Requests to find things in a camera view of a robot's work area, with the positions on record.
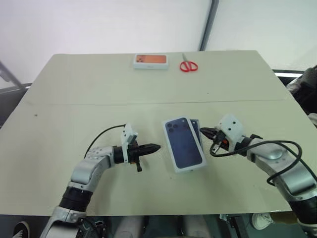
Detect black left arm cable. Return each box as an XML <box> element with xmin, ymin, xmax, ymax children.
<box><xmin>84</xmin><ymin>124</ymin><xmax>126</xmax><ymax>160</ymax></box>

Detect black office chair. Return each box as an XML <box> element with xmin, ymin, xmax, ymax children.
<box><xmin>273</xmin><ymin>64</ymin><xmax>317</xmax><ymax>115</ymax></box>

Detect black shoe with white sole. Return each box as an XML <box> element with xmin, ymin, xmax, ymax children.
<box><xmin>12</xmin><ymin>221</ymin><xmax>30</xmax><ymax>238</ymax></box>

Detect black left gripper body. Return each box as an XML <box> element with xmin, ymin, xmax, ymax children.
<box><xmin>127</xmin><ymin>146</ymin><xmax>143</xmax><ymax>173</ymax></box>

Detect grey metal frame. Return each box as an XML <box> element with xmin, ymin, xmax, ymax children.
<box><xmin>0</xmin><ymin>60</ymin><xmax>32</xmax><ymax>93</ymax></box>

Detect red handled scissors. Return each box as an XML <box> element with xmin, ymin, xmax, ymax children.
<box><xmin>179</xmin><ymin>53</ymin><xmax>199</xmax><ymax>73</ymax></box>

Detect black metal table bracket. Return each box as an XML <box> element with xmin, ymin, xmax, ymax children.
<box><xmin>218</xmin><ymin>213</ymin><xmax>249</xmax><ymax>238</ymax></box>

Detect white sneaker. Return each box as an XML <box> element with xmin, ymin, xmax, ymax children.
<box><xmin>251</xmin><ymin>212</ymin><xmax>273</xmax><ymax>231</ymax></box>

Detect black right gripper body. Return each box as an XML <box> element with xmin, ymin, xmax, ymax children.
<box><xmin>213</xmin><ymin>130</ymin><xmax>230</xmax><ymax>152</ymax></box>

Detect white phone box lid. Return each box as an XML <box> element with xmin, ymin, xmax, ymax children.
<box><xmin>161</xmin><ymin>115</ymin><xmax>208</xmax><ymax>175</ymax></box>

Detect white phone box base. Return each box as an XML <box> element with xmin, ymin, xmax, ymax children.
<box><xmin>189</xmin><ymin>118</ymin><xmax>205</xmax><ymax>152</ymax></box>

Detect dark window frame post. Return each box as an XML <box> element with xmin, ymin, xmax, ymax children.
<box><xmin>198</xmin><ymin>0</ymin><xmax>220</xmax><ymax>52</ymax></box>

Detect phone box with orange print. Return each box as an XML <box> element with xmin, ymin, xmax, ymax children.
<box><xmin>133</xmin><ymin>54</ymin><xmax>170</xmax><ymax>71</ymax></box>

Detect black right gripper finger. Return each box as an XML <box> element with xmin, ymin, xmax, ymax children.
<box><xmin>200</xmin><ymin>126</ymin><xmax>218</xmax><ymax>135</ymax></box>
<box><xmin>201</xmin><ymin>130</ymin><xmax>218</xmax><ymax>142</ymax></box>

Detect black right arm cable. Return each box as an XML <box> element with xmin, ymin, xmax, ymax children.
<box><xmin>210</xmin><ymin>140</ymin><xmax>303</xmax><ymax>185</ymax></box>

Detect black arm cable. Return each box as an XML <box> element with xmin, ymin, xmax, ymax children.
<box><xmin>84</xmin><ymin>124</ymin><xmax>126</xmax><ymax>160</ymax></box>
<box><xmin>210</xmin><ymin>140</ymin><xmax>303</xmax><ymax>185</ymax></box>

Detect beige bag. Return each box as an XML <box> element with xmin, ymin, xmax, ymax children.
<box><xmin>308</xmin><ymin>112</ymin><xmax>317</xmax><ymax>130</ymax></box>

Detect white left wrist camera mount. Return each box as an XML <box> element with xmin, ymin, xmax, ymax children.
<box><xmin>120</xmin><ymin>123</ymin><xmax>139</xmax><ymax>165</ymax></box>

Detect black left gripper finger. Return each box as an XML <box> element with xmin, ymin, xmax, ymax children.
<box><xmin>139</xmin><ymin>149</ymin><xmax>159</xmax><ymax>157</ymax></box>
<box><xmin>139</xmin><ymin>143</ymin><xmax>162</xmax><ymax>151</ymax></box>

